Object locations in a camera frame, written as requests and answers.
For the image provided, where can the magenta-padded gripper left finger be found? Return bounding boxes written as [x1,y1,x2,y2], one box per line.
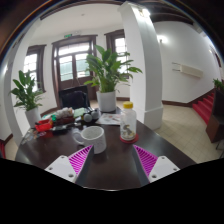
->
[44,144,96,187]

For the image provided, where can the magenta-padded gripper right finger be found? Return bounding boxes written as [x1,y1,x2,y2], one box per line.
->
[131,144,181,187]

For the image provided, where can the clear yellow-capped plastic bottle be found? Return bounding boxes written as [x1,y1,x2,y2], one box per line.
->
[119,101,138,142]

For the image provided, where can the flat round red coaster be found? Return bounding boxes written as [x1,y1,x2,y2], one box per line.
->
[118,132,140,145]

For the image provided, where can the white speckled mug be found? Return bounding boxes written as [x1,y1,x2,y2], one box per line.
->
[71,125,108,155]

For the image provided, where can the flat black case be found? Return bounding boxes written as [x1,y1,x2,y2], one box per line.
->
[51,124,73,133]

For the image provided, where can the grey headphones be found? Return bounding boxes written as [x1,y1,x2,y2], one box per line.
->
[81,108,101,124]

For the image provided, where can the green notebook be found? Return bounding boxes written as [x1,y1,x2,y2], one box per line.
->
[72,107,86,119]

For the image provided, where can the red box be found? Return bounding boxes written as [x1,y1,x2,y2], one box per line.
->
[34,118,55,133]

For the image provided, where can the colourful printed plastic sheet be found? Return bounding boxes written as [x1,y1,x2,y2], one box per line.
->
[21,127,48,145]

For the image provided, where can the black chair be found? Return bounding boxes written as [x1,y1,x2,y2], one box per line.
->
[57,84,91,111]

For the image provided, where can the red carpeted stairs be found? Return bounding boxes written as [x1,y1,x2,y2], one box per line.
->
[191,91,216,127]

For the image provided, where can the brown wooden cabinet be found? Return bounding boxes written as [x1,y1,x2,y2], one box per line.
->
[205,88,224,145]

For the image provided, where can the leafy plant in white pot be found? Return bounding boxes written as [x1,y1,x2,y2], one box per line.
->
[83,44,144,113]
[8,69,46,129]

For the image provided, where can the dark wooden glazed double door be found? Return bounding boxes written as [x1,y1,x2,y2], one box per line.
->
[50,34,98,102]

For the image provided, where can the small green plant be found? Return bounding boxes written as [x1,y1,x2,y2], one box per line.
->
[212,77,224,92]

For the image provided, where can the dark-framed window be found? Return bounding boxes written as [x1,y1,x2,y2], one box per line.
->
[104,28,130,65]
[22,44,47,93]

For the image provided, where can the white wall radiator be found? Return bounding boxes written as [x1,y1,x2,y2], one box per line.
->
[171,61,205,80]

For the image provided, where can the glowing wall lamp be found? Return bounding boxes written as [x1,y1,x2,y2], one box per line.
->
[157,34,169,45]

